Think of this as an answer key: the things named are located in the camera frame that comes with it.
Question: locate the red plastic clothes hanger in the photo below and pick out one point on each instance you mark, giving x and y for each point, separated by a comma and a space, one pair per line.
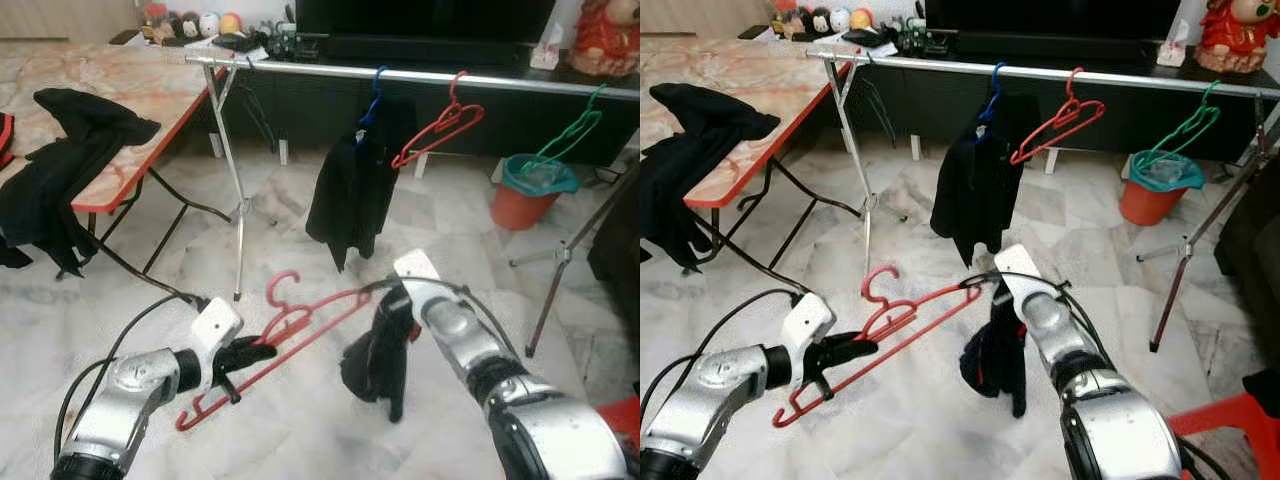
880, 320
283, 325
470, 115
1090, 110

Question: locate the blue clothes hanger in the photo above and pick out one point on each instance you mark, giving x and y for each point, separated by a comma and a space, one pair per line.
996, 95
376, 100

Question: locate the green clothes hanger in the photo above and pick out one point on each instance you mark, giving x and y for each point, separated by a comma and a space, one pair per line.
1212, 100
597, 105

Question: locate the black shirt green logo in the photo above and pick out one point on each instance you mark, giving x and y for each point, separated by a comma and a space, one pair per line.
975, 200
350, 200

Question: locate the red plastic stool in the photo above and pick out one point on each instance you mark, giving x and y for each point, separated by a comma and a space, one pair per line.
625, 415
1220, 415

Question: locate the black hooded jacket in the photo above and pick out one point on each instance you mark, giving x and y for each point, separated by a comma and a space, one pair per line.
690, 180
60, 190

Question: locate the black TV cabinet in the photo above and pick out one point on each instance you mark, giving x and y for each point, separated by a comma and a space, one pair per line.
930, 105
300, 110

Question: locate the silver metal clothes rack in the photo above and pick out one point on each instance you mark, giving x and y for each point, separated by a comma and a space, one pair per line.
930, 65
300, 68

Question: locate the marble top folding table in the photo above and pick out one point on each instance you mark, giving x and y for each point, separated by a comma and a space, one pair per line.
740, 75
130, 80

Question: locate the orange bin teal bag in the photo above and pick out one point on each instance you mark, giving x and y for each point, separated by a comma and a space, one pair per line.
1150, 205
520, 210

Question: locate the black wallet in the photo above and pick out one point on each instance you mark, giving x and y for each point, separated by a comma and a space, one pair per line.
865, 37
235, 41

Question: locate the orange round toy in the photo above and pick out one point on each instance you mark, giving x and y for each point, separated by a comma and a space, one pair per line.
860, 20
231, 24

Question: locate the black monkey plush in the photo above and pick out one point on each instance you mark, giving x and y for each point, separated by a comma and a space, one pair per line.
182, 28
810, 24

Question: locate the white round toy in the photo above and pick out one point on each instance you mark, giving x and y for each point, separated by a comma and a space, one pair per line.
209, 24
837, 21

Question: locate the red lid glass jar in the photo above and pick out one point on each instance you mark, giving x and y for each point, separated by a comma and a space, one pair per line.
782, 17
154, 20

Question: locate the black soundbar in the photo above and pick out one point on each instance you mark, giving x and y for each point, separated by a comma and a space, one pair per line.
1050, 47
430, 52

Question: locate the black flat television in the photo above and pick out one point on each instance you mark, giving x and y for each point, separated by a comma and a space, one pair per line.
1050, 15
420, 18

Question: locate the red laughing Buddha statue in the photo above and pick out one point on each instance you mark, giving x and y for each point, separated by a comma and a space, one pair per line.
1240, 40
605, 45

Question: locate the black round laundry basket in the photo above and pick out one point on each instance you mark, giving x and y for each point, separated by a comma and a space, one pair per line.
1265, 390

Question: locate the white pink tissue box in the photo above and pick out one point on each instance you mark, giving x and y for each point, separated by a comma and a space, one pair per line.
547, 55
1173, 50

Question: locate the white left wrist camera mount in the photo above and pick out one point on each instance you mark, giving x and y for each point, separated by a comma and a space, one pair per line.
215, 325
810, 322

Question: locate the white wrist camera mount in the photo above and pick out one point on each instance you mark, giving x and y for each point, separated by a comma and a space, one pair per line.
418, 270
810, 322
1018, 265
215, 325

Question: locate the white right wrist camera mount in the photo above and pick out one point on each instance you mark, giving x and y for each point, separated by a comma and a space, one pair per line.
1018, 265
418, 270

